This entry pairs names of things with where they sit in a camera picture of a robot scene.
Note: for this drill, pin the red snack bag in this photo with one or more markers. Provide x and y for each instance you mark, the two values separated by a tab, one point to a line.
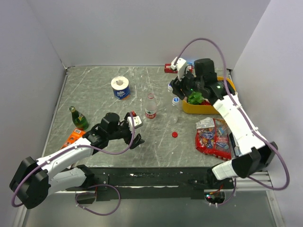
212	138

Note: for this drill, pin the red rectangular box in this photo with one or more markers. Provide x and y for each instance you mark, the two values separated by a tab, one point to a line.
168	69

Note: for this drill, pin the clear plastic bottle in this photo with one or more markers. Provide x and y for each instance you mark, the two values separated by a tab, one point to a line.
174	113

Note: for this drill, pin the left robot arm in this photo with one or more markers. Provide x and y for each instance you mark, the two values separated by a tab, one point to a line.
35	179

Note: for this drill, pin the toilet paper roll blue wrapper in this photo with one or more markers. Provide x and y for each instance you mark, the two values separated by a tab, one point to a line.
120	87

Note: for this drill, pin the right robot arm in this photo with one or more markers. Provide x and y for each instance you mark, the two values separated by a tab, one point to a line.
255	154

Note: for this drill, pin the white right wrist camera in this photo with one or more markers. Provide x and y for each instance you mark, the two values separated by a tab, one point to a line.
181	66

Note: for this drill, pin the green glass bottle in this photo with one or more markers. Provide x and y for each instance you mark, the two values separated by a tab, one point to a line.
79	120

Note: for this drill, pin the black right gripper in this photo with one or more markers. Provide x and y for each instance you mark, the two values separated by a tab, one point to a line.
176	85

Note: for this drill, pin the capped clear bottle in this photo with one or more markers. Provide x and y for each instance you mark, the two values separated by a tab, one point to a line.
170	87

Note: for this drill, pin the orange snack box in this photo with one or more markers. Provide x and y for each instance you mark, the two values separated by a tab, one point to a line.
74	136

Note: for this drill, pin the red bottle cap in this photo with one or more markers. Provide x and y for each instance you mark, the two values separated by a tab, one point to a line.
174	134

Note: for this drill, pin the green lettuce toy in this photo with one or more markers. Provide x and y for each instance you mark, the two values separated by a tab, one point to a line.
195	98

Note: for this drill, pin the red label clear bottle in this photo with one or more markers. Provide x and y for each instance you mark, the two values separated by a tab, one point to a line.
150	106

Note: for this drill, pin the yellow plastic basket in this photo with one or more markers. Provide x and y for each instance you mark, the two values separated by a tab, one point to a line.
201	108

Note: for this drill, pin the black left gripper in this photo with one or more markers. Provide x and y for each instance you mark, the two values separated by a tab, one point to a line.
129	139

